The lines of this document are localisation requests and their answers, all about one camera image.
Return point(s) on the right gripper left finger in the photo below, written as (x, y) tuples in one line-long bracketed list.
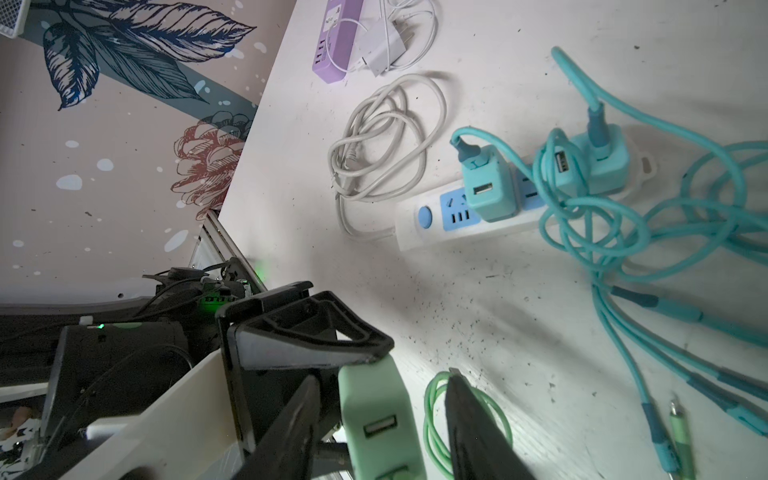
[(287, 449)]

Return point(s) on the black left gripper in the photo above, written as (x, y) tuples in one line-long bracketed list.
[(273, 340)]

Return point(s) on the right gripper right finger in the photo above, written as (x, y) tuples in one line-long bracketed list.
[(479, 449)]

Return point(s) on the light green charger with cable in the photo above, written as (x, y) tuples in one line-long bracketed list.
[(383, 438)]

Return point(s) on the white blue power strip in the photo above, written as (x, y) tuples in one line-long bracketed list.
[(382, 156)]

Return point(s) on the teal charger with cable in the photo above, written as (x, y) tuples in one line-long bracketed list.
[(487, 176)]

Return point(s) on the purple power strip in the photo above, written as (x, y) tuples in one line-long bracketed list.
[(340, 22)]

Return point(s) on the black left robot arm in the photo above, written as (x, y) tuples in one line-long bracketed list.
[(111, 360)]

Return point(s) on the white charger adapter with cable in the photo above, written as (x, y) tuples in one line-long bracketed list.
[(401, 36)]

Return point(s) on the white mesh wall shelf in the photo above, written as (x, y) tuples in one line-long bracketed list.
[(13, 15)]

